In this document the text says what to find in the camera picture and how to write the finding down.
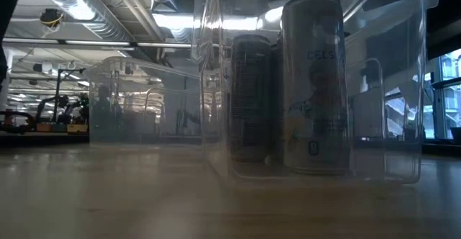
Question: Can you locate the yellow box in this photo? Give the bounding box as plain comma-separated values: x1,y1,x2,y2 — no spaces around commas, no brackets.
66,123,89,135

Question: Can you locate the clear plastic bin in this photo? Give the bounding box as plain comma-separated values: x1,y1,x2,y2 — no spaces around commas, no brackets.
189,0,451,186
84,55,208,148
351,57,385,145

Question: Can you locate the long white conduit rail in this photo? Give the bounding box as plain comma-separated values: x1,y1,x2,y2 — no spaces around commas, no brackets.
1,37,202,51

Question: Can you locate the bright light panel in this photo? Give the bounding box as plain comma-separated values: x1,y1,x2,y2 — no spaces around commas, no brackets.
153,12,285,31

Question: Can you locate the black background rig frame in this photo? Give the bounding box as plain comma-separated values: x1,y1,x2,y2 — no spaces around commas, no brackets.
53,68,91,123

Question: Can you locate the window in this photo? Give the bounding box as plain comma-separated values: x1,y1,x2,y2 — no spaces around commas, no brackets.
430,48,461,141

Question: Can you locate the black device with yellow cable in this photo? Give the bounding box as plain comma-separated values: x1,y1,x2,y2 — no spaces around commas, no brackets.
38,8,65,35

